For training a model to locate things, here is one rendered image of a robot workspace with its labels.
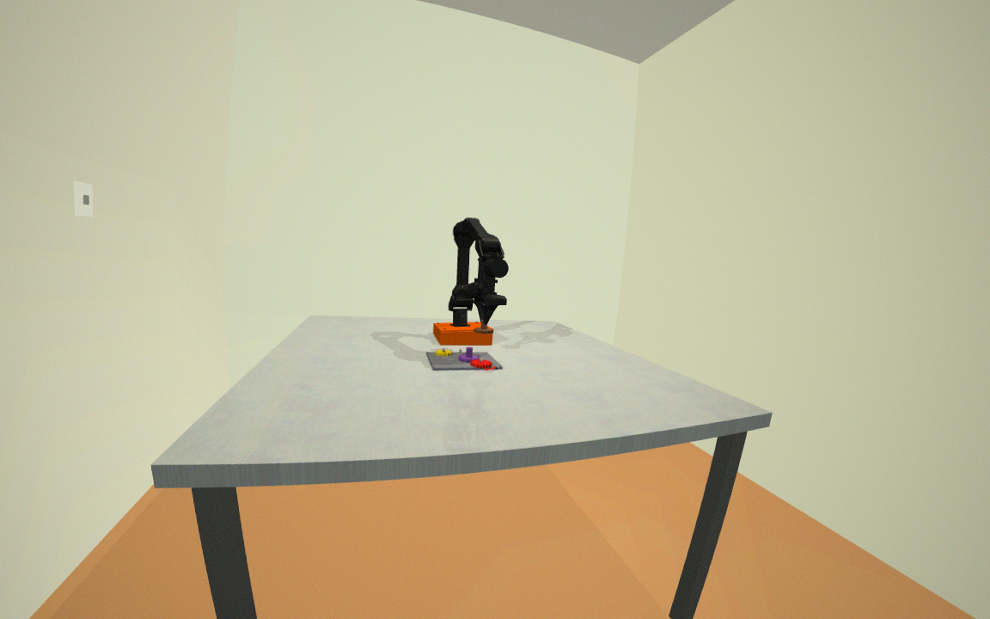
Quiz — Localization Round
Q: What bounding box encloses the purple gear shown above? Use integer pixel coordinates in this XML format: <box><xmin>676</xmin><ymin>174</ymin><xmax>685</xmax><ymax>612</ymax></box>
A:
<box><xmin>458</xmin><ymin>347</ymin><xmax>480</xmax><ymax>363</ymax></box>

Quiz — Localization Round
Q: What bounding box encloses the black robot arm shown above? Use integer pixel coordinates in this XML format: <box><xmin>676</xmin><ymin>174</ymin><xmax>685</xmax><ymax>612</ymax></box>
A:
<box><xmin>448</xmin><ymin>218</ymin><xmax>509</xmax><ymax>327</ymax></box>

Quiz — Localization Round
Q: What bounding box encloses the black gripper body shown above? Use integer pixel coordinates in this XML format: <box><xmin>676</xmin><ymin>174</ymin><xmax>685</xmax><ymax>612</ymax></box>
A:
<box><xmin>469</xmin><ymin>275</ymin><xmax>507</xmax><ymax>305</ymax></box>

